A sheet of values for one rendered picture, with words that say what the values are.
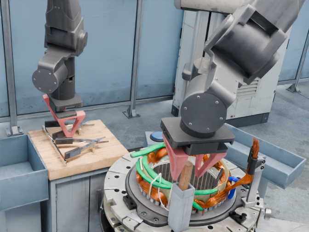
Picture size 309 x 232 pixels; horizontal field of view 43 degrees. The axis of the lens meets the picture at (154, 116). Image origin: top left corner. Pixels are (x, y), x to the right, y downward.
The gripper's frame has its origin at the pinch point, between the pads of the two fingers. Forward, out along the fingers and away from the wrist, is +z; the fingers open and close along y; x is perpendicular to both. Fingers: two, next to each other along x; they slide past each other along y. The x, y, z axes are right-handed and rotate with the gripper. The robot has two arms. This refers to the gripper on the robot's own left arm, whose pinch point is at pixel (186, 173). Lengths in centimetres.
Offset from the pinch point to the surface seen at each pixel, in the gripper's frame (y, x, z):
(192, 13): 108, 229, 44
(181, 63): 109, 231, 87
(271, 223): 47, 21, 44
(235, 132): 34, 35, 18
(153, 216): -3.4, 1.7, 11.2
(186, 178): -0.2, -0.8, 0.3
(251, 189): 15.7, 1.2, 6.8
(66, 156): -15.6, 25.7, 15.2
